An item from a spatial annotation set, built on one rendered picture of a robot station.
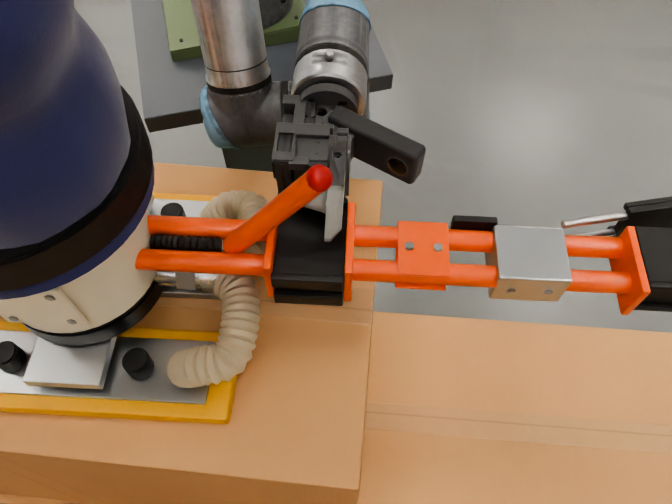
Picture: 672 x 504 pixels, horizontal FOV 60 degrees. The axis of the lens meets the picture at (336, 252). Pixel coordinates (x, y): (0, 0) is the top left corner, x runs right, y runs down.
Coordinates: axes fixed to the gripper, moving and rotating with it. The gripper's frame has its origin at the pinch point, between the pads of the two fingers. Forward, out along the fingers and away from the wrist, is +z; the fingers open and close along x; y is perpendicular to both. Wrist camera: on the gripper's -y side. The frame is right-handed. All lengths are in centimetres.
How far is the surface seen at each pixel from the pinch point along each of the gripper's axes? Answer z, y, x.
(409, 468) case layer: 10, -13, -53
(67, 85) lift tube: 1.5, 17.9, 22.3
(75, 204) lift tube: 6.3, 18.6, 15.3
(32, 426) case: 15.8, 31.6, -13.0
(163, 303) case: 0.5, 20.7, -13.0
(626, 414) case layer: -1, -51, -53
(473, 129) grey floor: -119, -43, -108
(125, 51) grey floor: -153, 93, -108
